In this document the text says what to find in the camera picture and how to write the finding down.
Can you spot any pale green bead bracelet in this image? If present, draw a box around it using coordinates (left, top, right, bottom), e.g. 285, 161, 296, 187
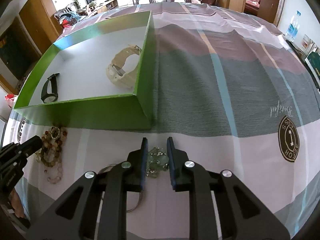
145, 146, 171, 179

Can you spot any brown bead necklace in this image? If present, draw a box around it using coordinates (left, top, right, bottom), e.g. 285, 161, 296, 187
35, 126, 68, 185

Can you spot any black wristwatch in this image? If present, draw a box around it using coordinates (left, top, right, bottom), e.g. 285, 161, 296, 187
41, 73, 60, 103

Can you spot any cream white wristwatch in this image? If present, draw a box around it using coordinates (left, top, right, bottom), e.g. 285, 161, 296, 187
106, 44, 143, 90

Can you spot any operator left hand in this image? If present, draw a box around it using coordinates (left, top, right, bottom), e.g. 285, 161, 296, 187
8, 189, 25, 219

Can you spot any striped plaid tablecloth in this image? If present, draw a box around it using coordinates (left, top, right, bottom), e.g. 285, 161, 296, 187
4, 2, 319, 236

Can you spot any green cardboard box tray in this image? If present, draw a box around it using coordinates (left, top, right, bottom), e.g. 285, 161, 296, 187
14, 11, 156, 131

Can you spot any wooden armchair with clothes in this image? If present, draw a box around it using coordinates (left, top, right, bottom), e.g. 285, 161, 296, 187
54, 7, 82, 29

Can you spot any green book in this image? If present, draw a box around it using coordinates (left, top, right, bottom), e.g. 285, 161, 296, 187
305, 51, 320, 89

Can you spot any wooden tv cabinet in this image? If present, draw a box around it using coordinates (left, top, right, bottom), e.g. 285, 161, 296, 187
86, 0, 118, 16

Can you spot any clear water bottle blue label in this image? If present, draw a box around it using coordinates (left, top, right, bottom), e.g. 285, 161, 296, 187
285, 10, 301, 42

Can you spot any silver bangle bracelet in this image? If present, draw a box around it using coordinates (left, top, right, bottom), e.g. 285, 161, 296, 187
98, 163, 144, 214

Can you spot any small jade bead bracelet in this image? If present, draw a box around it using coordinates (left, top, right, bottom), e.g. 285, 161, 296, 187
49, 126, 62, 139

